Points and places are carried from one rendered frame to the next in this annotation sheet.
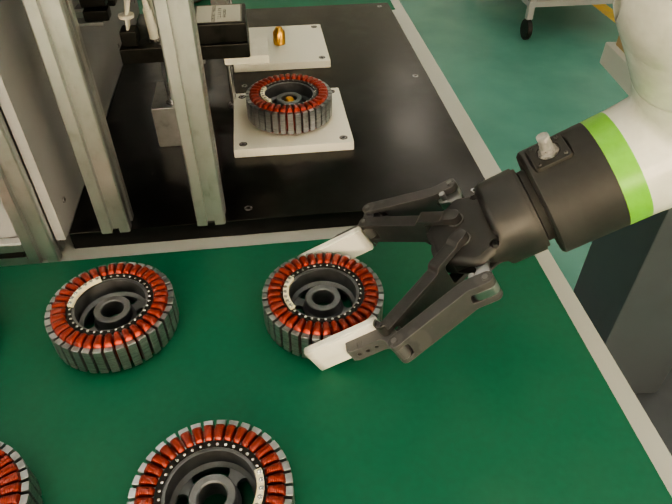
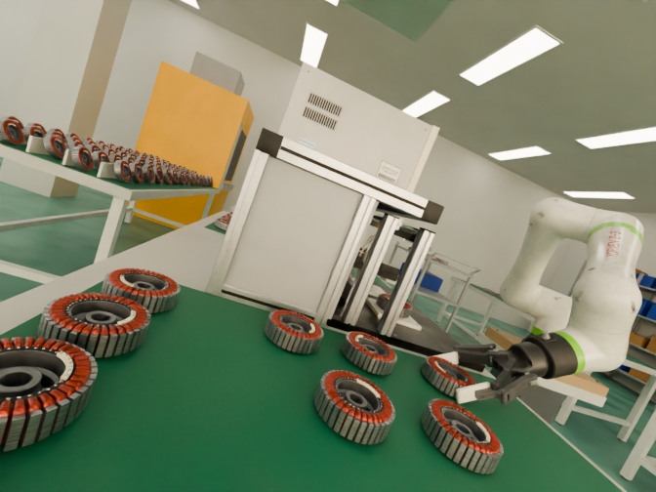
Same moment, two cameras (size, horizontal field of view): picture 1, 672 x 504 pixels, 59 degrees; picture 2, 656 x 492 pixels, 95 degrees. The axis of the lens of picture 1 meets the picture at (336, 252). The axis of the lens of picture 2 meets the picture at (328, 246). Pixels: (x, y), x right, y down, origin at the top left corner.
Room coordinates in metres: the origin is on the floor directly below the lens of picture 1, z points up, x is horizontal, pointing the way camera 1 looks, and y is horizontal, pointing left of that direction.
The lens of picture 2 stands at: (-0.21, 0.42, 1.01)
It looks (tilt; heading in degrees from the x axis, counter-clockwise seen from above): 7 degrees down; 355
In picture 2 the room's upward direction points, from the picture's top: 22 degrees clockwise
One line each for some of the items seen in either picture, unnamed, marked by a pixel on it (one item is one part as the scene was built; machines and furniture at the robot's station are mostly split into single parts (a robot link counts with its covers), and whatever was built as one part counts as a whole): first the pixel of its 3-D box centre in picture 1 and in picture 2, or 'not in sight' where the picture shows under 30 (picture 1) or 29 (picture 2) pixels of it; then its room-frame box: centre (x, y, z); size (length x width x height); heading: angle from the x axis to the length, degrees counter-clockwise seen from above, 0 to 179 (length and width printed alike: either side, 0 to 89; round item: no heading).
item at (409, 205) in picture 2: not in sight; (329, 183); (0.79, 0.39, 1.09); 0.68 x 0.44 x 0.05; 7
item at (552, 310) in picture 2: not in sight; (554, 316); (0.89, -0.64, 0.94); 0.16 x 0.13 x 0.19; 50
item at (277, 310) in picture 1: (323, 302); (448, 377); (0.38, 0.01, 0.77); 0.11 x 0.11 x 0.04
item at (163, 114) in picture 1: (177, 112); (353, 293); (0.69, 0.20, 0.80); 0.07 x 0.05 x 0.06; 7
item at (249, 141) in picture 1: (290, 119); (390, 311); (0.71, 0.06, 0.78); 0.15 x 0.15 x 0.01; 7
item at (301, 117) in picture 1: (289, 103); (393, 305); (0.71, 0.06, 0.80); 0.11 x 0.11 x 0.04
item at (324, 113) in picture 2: not in sight; (343, 145); (0.80, 0.40, 1.22); 0.44 x 0.39 x 0.20; 7
